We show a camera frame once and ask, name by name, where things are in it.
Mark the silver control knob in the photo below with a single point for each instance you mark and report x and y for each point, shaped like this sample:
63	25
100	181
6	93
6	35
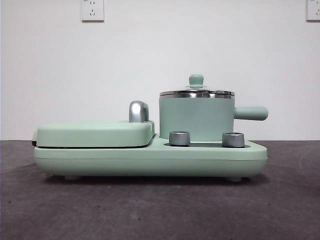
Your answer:
179	138
233	139

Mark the glass pot lid green knob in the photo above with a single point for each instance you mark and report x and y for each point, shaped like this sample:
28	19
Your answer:
196	80

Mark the white wall socket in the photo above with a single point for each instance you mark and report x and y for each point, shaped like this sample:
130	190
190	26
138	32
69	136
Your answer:
92	11
313	11

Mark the mint green hinged grill lid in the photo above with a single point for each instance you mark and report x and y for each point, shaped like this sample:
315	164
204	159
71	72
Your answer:
92	133

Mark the mint green breakfast machine base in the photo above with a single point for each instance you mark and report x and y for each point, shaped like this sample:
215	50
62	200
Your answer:
150	157

